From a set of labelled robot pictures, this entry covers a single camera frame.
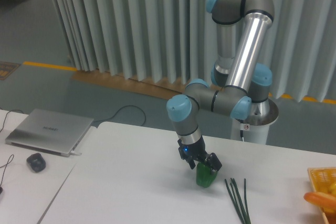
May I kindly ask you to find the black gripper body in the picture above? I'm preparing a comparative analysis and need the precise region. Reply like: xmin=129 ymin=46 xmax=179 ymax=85
xmin=177 ymin=136 xmax=207 ymax=162

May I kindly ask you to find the green bell pepper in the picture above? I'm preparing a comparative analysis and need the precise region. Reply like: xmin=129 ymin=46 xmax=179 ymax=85
xmin=196 ymin=163 xmax=218 ymax=188

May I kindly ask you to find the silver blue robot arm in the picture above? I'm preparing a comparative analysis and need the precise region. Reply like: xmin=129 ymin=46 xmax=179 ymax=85
xmin=166 ymin=0 xmax=278 ymax=172

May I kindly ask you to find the orange wicker basket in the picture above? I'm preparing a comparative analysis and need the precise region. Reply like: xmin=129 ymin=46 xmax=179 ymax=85
xmin=308 ymin=167 xmax=335 ymax=223

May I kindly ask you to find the yellow fruit in basket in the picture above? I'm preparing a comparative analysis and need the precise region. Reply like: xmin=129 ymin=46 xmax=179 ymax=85
xmin=327 ymin=182 xmax=336 ymax=196

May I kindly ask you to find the green chive bunch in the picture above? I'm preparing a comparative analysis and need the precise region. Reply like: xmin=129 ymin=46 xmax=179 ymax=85
xmin=224 ymin=178 xmax=251 ymax=224

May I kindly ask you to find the flat brown cardboard sheet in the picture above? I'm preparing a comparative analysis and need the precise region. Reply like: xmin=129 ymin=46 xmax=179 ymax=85
xmin=72 ymin=70 xmax=186 ymax=100

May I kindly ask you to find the orange carrot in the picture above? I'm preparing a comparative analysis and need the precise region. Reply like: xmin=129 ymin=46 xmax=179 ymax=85
xmin=304 ymin=192 xmax=336 ymax=210

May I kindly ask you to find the pale green pleated curtain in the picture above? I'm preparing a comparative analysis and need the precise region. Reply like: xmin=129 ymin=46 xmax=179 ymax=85
xmin=52 ymin=0 xmax=335 ymax=101

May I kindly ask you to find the silver Huawei laptop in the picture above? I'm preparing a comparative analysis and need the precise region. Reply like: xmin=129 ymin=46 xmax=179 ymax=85
xmin=5 ymin=109 xmax=93 ymax=157

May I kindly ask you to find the black computer mouse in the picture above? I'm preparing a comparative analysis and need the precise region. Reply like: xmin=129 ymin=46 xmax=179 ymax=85
xmin=26 ymin=153 xmax=46 ymax=173

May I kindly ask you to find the brown floor sign mat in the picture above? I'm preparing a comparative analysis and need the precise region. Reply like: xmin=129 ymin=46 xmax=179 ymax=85
xmin=0 ymin=61 xmax=21 ymax=80

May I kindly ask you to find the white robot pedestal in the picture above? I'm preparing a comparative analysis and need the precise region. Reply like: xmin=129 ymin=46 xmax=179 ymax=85
xmin=230 ymin=99 xmax=279 ymax=145

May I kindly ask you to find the black laptop power cable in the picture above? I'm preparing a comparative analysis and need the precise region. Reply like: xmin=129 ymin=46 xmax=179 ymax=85
xmin=93 ymin=105 xmax=146 ymax=126

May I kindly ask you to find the thin black cable left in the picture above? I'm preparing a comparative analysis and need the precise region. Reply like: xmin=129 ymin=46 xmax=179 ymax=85
xmin=0 ymin=110 xmax=24 ymax=196

